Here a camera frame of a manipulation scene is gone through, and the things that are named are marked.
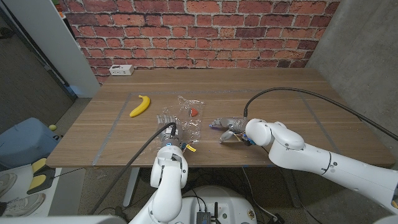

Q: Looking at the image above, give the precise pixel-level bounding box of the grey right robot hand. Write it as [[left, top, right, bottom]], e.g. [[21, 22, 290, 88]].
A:
[[208, 116, 249, 144]]

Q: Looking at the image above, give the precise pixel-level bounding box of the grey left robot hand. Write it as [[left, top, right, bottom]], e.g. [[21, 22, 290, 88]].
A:
[[156, 113, 185, 147]]

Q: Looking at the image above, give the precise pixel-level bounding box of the clear plastic wrap sheet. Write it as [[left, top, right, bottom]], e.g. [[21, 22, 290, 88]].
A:
[[155, 95, 205, 147]]

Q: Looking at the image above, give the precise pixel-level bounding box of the yellow banana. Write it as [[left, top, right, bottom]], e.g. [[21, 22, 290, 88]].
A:
[[129, 95, 151, 118]]

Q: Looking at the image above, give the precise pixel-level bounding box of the black floor fan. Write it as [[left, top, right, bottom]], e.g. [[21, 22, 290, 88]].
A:
[[139, 167, 155, 183]]

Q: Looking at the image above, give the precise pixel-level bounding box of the metal table leg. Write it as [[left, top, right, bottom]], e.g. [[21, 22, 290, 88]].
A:
[[282, 169, 302, 208], [123, 167, 141, 207]]

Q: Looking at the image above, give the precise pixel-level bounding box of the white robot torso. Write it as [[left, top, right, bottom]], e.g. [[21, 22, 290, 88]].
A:
[[178, 185, 258, 224]]

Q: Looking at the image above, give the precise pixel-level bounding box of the white power strip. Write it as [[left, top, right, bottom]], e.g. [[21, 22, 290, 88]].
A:
[[109, 64, 135, 77]]

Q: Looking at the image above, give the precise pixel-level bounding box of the grey electronics box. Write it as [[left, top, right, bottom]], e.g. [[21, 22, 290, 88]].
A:
[[196, 211, 212, 224]]

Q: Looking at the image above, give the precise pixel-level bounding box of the brick print backdrop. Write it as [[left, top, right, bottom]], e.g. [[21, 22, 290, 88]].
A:
[[57, 0, 341, 85]]

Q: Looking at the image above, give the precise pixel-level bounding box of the yellow black foot pedal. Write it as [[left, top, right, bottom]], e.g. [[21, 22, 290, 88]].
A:
[[27, 157, 57, 195]]

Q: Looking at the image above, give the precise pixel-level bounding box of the white upright panel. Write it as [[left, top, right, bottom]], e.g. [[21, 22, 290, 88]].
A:
[[2, 0, 101, 98]]

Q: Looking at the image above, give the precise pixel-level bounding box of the blue plastic bin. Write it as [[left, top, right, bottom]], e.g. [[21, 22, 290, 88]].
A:
[[0, 117, 62, 170]]

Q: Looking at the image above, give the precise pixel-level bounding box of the white sneaker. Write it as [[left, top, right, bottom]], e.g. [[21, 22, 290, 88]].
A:
[[0, 172, 18, 198], [1, 192, 47, 218]]

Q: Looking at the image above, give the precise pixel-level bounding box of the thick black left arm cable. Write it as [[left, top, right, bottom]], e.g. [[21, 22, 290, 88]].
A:
[[89, 122, 177, 215]]

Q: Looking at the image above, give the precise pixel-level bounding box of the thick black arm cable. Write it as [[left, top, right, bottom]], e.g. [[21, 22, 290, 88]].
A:
[[89, 122, 177, 215], [243, 86, 398, 141]]

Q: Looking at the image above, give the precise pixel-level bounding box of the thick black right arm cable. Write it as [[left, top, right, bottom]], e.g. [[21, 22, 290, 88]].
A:
[[243, 86, 398, 141]]

